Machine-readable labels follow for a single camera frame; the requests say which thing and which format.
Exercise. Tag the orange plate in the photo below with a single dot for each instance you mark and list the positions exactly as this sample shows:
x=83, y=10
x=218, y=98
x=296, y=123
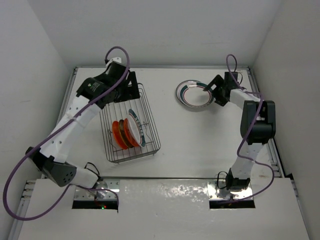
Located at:
x=117, y=135
x=128, y=133

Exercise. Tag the orange plate left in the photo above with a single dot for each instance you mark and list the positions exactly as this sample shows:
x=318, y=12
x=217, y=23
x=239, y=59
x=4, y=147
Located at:
x=117, y=135

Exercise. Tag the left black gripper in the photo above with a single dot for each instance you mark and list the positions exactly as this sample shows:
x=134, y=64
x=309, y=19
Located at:
x=130, y=92

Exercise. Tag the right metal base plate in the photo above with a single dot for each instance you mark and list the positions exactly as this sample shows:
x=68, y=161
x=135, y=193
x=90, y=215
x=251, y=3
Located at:
x=218, y=194

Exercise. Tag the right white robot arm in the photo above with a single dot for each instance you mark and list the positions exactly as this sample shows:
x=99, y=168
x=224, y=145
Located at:
x=257, y=126

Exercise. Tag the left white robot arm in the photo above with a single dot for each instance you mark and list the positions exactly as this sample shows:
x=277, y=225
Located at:
x=51, y=157

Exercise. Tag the orange plate right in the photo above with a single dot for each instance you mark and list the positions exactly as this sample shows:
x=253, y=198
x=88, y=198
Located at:
x=128, y=133

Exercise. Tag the metal wire dish rack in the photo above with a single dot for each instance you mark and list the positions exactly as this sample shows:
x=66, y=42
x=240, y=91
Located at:
x=117, y=111

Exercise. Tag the metal base plate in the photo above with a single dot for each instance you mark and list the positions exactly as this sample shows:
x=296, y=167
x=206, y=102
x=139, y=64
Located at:
x=107, y=191
x=218, y=194

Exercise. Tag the dark brown plate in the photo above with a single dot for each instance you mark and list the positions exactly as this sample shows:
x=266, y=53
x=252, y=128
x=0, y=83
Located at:
x=122, y=133

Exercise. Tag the white plate teal red rim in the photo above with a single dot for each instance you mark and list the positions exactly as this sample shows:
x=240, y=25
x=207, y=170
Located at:
x=192, y=93

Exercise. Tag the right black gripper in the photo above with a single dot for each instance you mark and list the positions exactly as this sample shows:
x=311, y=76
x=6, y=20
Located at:
x=218, y=81

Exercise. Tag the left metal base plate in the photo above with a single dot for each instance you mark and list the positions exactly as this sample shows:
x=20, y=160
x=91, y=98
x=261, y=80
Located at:
x=107, y=191

